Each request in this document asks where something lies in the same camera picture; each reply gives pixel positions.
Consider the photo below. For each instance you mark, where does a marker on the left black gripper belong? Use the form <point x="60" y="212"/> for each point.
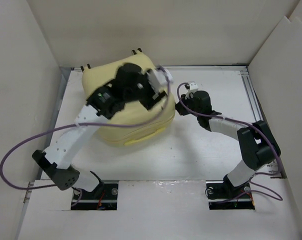
<point x="148" y="103"/>

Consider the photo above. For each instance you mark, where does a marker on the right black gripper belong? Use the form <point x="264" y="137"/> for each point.
<point x="181" y="109"/>

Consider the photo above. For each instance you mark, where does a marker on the yellow suitcase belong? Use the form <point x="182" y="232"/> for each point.
<point x="134" y="123"/>

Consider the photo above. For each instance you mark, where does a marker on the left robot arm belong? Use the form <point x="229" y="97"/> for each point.
<point x="56" y="160"/>

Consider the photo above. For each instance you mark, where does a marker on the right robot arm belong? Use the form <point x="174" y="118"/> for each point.
<point x="257" y="144"/>

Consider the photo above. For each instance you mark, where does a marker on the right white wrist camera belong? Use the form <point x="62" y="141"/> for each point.
<point x="191" y="87"/>

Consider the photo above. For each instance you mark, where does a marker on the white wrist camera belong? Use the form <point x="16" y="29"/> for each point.
<point x="191" y="87"/>
<point x="159" y="77"/>

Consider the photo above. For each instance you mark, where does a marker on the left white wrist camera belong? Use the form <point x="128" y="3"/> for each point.
<point x="159" y="77"/>

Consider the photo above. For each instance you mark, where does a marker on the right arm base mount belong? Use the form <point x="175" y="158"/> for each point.
<point x="238" y="198"/>

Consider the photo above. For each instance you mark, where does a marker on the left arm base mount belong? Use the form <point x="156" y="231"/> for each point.
<point x="107" y="200"/>

